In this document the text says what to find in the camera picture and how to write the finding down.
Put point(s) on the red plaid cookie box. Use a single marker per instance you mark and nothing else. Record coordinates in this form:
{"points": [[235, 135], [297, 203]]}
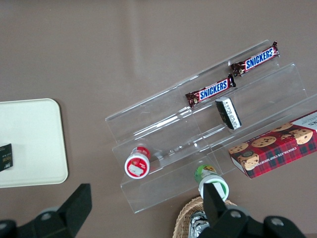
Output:
{"points": [[272, 153]]}

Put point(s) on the green lidded small bottle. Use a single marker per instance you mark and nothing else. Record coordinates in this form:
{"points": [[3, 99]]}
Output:
{"points": [[206, 173]]}

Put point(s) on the small black white box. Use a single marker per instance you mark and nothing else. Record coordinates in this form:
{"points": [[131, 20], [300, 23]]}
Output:
{"points": [[229, 112]]}

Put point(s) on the red lidded small bottle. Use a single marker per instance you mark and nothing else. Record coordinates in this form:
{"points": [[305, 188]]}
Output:
{"points": [[136, 164]]}

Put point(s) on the clear acrylic tiered stand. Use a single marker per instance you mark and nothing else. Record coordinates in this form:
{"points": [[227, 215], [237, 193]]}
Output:
{"points": [[158, 124]]}

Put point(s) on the Snickers chocolate bar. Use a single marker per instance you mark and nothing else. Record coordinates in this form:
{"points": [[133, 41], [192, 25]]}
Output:
{"points": [[256, 59], [213, 90]]}

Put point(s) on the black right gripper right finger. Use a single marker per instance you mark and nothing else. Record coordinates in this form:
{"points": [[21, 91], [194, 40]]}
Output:
{"points": [[215, 208]]}

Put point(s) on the cream plastic tray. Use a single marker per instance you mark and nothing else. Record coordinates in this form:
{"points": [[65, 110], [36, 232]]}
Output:
{"points": [[32, 138]]}

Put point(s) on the woven wicker basket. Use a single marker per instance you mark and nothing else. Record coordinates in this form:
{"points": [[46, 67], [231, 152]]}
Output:
{"points": [[184, 218]]}

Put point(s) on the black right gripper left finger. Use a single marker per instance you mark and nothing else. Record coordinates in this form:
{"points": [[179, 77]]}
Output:
{"points": [[74, 208]]}

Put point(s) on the black snack packet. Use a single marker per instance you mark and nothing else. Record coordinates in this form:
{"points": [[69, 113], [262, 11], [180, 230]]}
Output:
{"points": [[5, 157]]}

